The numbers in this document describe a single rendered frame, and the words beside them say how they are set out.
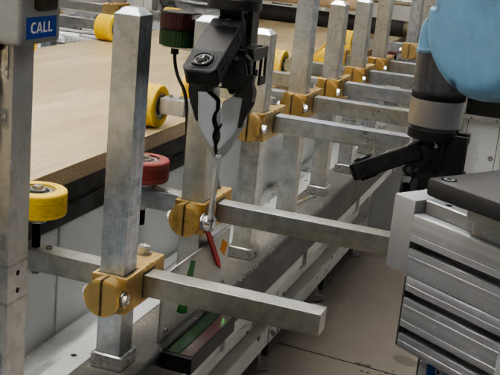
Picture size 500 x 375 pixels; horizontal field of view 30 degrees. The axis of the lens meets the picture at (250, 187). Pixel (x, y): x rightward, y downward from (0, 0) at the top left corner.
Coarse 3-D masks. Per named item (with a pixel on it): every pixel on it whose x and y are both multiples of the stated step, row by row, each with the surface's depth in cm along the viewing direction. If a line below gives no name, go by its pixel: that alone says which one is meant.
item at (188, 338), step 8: (208, 312) 143; (200, 320) 140; (208, 320) 140; (192, 328) 137; (200, 328) 137; (184, 336) 134; (192, 336) 134; (176, 344) 131; (184, 344) 131; (176, 352) 129
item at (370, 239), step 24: (144, 192) 148; (168, 192) 148; (216, 216) 145; (240, 216) 143; (264, 216) 142; (288, 216) 141; (312, 240) 140; (336, 240) 139; (360, 240) 138; (384, 240) 136
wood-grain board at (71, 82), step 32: (288, 32) 363; (320, 32) 375; (64, 64) 236; (96, 64) 241; (160, 64) 251; (64, 96) 195; (96, 96) 198; (32, 128) 164; (64, 128) 166; (96, 128) 169; (160, 128) 174; (32, 160) 143; (64, 160) 145; (96, 160) 150
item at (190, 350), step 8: (216, 320) 141; (224, 320) 141; (208, 328) 137; (216, 328) 138; (200, 336) 134; (208, 336) 135; (192, 344) 132; (200, 344) 132; (184, 352) 129; (192, 352) 129
